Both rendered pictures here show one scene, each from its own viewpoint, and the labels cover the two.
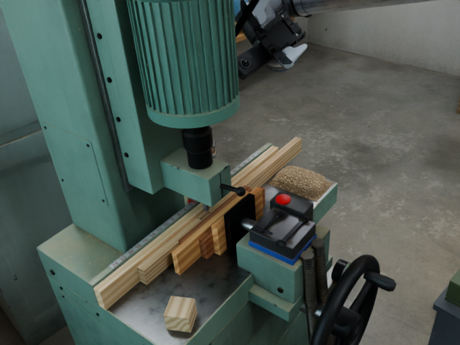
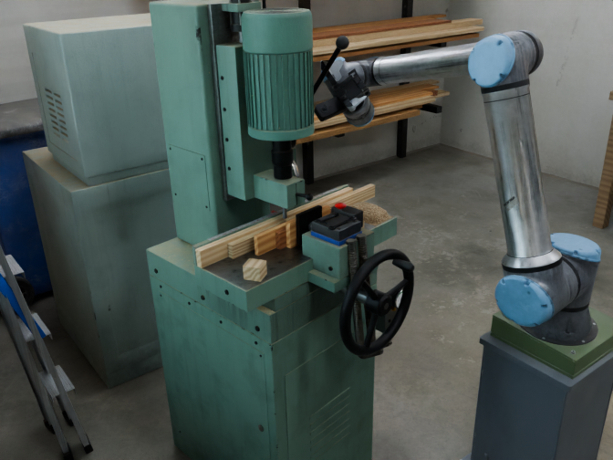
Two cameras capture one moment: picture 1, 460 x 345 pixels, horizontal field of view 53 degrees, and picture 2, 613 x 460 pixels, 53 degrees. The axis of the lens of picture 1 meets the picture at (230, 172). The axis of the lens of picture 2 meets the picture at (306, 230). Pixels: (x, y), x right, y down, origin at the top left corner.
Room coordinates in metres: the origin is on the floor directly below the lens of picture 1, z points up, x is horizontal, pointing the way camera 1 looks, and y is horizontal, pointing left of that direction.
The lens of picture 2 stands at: (-0.80, -0.13, 1.64)
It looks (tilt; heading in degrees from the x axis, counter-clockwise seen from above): 24 degrees down; 5
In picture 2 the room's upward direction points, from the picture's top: 1 degrees counter-clockwise
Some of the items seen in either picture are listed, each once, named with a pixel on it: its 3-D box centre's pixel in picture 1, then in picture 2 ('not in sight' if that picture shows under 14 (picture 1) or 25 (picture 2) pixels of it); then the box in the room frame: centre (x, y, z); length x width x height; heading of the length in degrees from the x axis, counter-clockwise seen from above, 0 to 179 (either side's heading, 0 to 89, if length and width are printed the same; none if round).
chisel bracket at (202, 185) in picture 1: (196, 178); (279, 190); (0.81, 0.07, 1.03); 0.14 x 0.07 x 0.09; 50
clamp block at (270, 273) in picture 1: (283, 252); (337, 247); (0.68, -0.10, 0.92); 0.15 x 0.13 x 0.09; 140
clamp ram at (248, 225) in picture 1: (252, 226); (316, 228); (0.73, -0.04, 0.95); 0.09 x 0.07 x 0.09; 140
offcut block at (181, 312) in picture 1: (181, 313); (254, 269); (0.54, 0.11, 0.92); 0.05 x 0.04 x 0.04; 76
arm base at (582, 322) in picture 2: not in sight; (558, 308); (0.80, -0.74, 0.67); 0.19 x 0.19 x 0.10
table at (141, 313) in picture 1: (250, 252); (315, 253); (0.73, -0.03, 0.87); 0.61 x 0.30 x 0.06; 140
